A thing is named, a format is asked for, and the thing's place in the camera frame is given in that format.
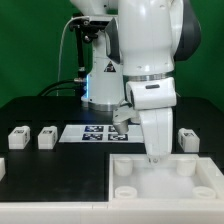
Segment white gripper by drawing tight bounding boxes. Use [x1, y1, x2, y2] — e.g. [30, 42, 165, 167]
[139, 108, 173, 165]

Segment white square tabletop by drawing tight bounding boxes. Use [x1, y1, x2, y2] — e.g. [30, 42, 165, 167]
[109, 154, 224, 200]

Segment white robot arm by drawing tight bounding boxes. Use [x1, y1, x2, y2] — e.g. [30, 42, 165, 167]
[70, 0, 201, 164]

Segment white sheet with AprilTags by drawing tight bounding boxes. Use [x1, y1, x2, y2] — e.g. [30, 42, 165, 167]
[59, 125, 143, 143]

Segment white left obstacle block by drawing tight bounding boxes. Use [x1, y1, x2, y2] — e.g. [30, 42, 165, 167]
[0, 158, 6, 181]

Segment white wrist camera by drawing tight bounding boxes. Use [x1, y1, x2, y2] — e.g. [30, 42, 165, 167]
[112, 104, 140, 135]

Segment grey cable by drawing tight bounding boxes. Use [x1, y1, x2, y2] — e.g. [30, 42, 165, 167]
[55, 17, 81, 98]

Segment black cables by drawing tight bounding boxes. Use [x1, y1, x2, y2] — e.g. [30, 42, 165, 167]
[37, 78, 88, 98]

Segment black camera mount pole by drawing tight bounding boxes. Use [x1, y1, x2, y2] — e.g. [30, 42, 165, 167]
[75, 25, 98, 83]

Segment black camera on mount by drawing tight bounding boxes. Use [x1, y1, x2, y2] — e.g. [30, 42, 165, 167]
[69, 15, 114, 30]

